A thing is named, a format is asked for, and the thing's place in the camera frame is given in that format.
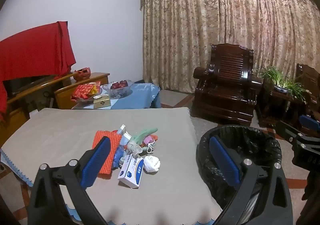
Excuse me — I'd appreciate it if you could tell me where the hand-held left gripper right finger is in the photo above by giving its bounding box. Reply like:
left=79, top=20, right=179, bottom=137
left=209, top=136, right=294, bottom=225

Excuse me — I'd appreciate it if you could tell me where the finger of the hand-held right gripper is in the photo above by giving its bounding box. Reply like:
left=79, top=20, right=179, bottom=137
left=299, top=114, right=320, bottom=138
left=275, top=120, right=312, bottom=143

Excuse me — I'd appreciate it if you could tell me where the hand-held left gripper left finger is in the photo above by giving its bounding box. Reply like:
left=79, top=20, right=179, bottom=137
left=27, top=136, right=112, bottom=225

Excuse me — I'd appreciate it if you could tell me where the orange foam net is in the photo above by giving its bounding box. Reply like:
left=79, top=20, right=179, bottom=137
left=92, top=130, right=120, bottom=180

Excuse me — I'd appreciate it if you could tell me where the blue wrapper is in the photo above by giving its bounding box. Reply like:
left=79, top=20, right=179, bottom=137
left=112, top=145, right=128, bottom=170

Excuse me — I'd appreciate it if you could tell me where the trash bin with black bag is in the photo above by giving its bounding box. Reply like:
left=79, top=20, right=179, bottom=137
left=196, top=125, right=283, bottom=218

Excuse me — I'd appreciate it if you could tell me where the white and blue medicine box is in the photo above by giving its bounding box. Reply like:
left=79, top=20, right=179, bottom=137
left=117, top=154, right=145, bottom=189

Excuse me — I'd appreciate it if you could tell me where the green plastic piece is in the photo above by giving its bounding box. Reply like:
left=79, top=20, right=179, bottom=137
left=127, top=127, right=158, bottom=148

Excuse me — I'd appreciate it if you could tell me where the white tissue ball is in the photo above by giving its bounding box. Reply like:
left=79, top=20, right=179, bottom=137
left=143, top=155, right=161, bottom=173

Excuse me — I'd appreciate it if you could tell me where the dark wooden side table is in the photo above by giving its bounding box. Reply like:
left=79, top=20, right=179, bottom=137
left=257, top=80, right=305, bottom=128

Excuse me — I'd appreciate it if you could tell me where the dark wooden armchair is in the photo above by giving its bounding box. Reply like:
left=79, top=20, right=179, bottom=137
left=296, top=63, right=320, bottom=115
left=192, top=43, right=262, bottom=126

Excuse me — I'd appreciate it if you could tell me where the potted green plant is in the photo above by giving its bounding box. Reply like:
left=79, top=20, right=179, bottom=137
left=257, top=65, right=310, bottom=102

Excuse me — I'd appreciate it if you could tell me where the gold tissue box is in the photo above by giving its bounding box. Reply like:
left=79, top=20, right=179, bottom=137
left=93, top=95, right=111, bottom=109

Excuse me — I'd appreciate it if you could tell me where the glass fruit bowl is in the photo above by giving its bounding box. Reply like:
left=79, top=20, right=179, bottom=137
left=101, top=80, right=134, bottom=98

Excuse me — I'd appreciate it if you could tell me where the red snack packet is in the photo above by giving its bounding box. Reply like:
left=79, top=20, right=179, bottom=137
left=71, top=84, right=97, bottom=99

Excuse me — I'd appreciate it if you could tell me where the wooden television cabinet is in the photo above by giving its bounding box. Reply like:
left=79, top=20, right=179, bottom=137
left=0, top=72, right=110, bottom=140

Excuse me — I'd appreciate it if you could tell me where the blue scalloped cloth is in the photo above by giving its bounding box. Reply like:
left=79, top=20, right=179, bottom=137
left=0, top=149, right=225, bottom=225

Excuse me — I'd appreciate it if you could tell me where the red plastic bag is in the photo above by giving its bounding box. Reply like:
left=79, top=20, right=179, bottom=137
left=72, top=67, right=91, bottom=81

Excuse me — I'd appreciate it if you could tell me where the black television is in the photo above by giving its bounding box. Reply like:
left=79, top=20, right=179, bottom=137
left=2, top=75, right=58, bottom=102

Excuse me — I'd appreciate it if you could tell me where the red cloth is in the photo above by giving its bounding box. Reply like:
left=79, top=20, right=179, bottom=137
left=0, top=21, right=77, bottom=115

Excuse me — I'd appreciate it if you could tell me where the patterned beige curtain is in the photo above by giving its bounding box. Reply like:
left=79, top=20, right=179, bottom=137
left=140, top=0, right=320, bottom=96

